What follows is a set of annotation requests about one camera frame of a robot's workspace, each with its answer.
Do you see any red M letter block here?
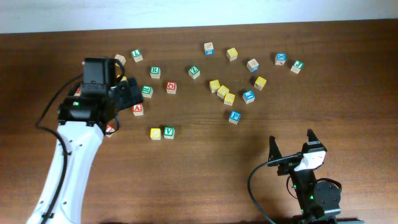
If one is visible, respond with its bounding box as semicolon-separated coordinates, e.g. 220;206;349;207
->
74;87;81;96

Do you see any green J letter block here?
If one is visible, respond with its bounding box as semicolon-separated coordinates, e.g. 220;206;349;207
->
290;60;304;74

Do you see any blue X letter block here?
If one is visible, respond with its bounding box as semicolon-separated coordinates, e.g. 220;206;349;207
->
275;53;287;65

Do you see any plain wooden block yellow edge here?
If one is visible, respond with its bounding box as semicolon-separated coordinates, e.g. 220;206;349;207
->
114;54;126;66

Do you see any red A block lower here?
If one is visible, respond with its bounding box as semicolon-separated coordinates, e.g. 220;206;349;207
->
132;103;144;116

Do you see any red O letter block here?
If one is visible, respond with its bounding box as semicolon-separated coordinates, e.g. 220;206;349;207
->
166;82;177;94

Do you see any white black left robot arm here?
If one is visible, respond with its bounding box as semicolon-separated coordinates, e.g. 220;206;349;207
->
28;58;144;223

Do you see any wooden block blue edge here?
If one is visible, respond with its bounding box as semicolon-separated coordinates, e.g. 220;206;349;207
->
246;58;259;72

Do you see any yellow C letter block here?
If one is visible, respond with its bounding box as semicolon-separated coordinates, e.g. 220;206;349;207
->
150;128;162;140

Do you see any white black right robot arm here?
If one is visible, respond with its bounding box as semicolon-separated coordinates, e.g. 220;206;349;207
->
267;129;364;223

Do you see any green L letter block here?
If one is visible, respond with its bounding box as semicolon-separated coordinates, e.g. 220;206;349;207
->
131;49;143;62

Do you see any yellow block cluster middle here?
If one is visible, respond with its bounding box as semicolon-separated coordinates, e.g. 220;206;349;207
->
217;85;229;99

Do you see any yellow block cluster lower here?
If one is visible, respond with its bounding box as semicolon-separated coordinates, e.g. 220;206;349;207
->
224;93;236;106

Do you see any green V letter block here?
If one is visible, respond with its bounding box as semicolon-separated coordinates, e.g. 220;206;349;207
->
164;126;175;139

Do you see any red I letter block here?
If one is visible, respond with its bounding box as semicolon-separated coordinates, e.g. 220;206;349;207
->
106;124;115;138

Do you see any yellow block cluster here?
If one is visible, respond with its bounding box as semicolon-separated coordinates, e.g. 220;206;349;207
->
217;85;229;99
224;93;236;106

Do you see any green r block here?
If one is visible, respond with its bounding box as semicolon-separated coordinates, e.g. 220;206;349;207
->
150;67;161;79
141;85;153;98

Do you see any green Z letter block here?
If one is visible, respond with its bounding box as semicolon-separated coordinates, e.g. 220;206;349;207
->
188;66;200;79

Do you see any wooden block blue side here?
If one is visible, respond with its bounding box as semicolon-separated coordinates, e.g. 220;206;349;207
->
204;42;214;55

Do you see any blue P letter block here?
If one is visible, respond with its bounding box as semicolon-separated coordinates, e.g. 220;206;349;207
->
229;111;241;124

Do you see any blue E letter block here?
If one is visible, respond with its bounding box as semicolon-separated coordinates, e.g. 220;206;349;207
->
243;90;256;104

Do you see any yellow block top right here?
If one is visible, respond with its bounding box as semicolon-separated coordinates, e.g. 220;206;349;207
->
226;47;238;61

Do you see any yellow S letter block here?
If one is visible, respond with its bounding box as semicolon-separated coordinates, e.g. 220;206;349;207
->
209;80;220;93

